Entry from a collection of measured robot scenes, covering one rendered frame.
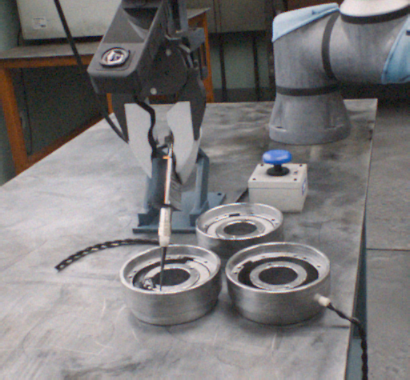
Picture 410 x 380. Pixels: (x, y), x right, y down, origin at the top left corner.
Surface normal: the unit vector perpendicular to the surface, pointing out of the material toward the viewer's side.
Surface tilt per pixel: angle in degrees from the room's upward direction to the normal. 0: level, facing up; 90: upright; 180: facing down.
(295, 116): 73
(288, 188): 90
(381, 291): 0
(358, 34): 101
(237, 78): 90
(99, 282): 0
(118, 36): 29
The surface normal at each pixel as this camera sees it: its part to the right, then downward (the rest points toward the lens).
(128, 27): -0.16, -0.65
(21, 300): -0.10, -0.94
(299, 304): 0.26, 0.30
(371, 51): -0.53, 0.48
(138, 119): -0.26, 0.36
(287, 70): -0.67, 0.31
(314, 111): -0.04, 0.04
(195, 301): 0.49, 0.25
